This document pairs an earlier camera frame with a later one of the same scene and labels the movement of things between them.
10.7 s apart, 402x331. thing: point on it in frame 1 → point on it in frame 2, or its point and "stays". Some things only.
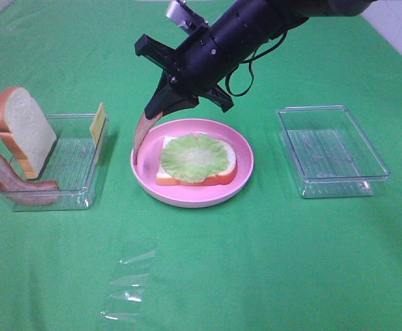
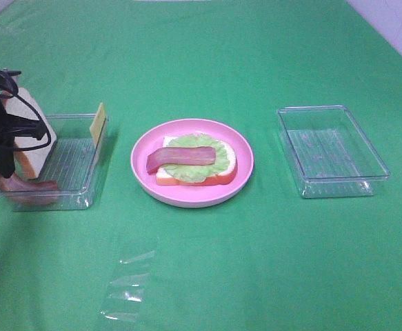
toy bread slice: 164,178 stays
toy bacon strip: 11,185 stays
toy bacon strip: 145,126 → 166,156
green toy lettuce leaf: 194,157 stays
